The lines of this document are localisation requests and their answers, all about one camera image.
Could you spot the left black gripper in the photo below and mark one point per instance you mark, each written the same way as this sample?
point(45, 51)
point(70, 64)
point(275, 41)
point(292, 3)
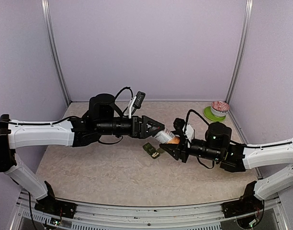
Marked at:
point(139, 129)

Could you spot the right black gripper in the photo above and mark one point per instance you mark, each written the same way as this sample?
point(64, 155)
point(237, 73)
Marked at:
point(177, 149)

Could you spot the orange grey-capped supplement bottle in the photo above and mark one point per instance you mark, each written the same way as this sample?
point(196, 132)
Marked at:
point(166, 137)

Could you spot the green weekly pill organizer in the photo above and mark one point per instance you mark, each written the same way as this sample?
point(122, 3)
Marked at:
point(152, 151)

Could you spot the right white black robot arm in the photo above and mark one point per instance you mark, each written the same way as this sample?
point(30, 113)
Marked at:
point(232, 157)

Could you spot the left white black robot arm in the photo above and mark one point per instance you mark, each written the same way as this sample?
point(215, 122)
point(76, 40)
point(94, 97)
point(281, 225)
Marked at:
point(103, 117)

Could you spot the green saucer plate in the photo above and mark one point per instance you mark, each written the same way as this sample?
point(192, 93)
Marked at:
point(209, 115)

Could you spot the red patterned white bowl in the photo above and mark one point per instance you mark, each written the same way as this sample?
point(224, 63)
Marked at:
point(219, 108)

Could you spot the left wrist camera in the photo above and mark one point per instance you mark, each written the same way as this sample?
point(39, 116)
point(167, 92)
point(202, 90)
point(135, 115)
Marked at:
point(139, 98)

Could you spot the front aluminium rail base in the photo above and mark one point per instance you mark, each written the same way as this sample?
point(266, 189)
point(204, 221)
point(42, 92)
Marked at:
point(93, 214)

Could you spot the right aluminium frame post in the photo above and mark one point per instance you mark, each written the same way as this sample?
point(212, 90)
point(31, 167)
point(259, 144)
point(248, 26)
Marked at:
point(241, 50)

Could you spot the aluminium frame post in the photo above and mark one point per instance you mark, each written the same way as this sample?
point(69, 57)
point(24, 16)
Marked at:
point(54, 52)
point(241, 50)

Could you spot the left aluminium frame post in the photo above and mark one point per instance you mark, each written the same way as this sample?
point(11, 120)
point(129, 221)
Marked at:
point(54, 52)

